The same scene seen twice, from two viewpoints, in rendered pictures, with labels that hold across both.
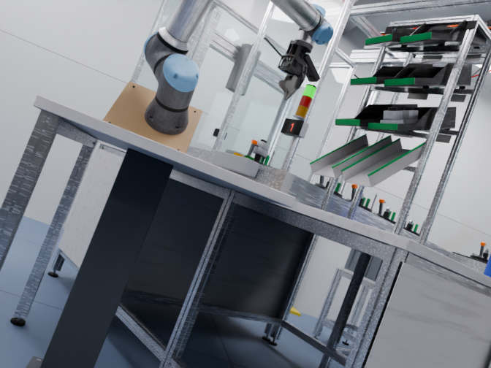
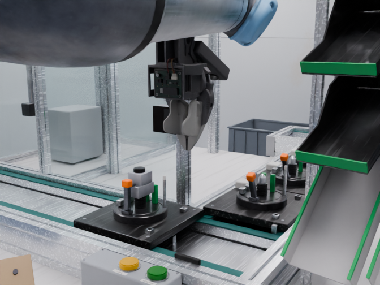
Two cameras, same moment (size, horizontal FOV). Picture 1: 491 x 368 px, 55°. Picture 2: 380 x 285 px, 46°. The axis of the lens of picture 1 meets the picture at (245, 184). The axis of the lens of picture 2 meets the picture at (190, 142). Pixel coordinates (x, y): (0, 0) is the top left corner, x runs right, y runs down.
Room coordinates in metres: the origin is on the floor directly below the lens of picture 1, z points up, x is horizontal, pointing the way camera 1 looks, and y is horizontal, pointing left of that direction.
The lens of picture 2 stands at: (1.02, 0.21, 1.40)
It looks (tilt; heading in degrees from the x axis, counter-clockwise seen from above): 12 degrees down; 342
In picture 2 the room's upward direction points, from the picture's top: straight up
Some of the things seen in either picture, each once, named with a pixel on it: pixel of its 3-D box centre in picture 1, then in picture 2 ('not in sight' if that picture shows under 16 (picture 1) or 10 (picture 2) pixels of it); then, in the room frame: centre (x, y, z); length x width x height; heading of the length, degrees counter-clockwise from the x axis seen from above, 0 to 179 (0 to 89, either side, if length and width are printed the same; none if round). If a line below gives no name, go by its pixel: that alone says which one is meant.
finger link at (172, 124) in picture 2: (283, 86); (174, 125); (1.74, 0.00, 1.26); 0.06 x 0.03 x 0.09; 129
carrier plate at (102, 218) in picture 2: not in sight; (140, 217); (2.08, -0.01, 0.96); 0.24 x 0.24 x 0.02; 40
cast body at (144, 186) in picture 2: (262, 148); (142, 180); (2.09, -0.02, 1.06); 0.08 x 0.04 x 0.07; 129
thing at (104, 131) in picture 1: (166, 158); not in sight; (1.64, 0.29, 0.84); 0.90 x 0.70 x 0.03; 11
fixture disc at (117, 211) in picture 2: not in sight; (140, 210); (2.08, -0.01, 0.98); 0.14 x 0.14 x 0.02
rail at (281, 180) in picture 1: (218, 164); (85, 252); (2.02, 0.14, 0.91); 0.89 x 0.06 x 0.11; 40
